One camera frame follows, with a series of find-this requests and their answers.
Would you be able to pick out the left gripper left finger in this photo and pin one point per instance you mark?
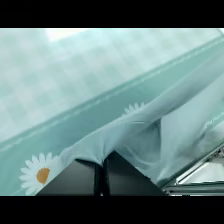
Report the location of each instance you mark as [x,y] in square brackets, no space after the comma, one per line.
[71,180]

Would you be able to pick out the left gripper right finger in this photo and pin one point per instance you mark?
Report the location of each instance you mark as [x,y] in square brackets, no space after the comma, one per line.
[130,178]

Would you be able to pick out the white shirt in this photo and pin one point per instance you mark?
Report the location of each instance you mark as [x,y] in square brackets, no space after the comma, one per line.
[173,130]

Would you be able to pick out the silver frame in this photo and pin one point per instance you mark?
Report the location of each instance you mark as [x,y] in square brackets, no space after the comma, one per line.
[196,185]

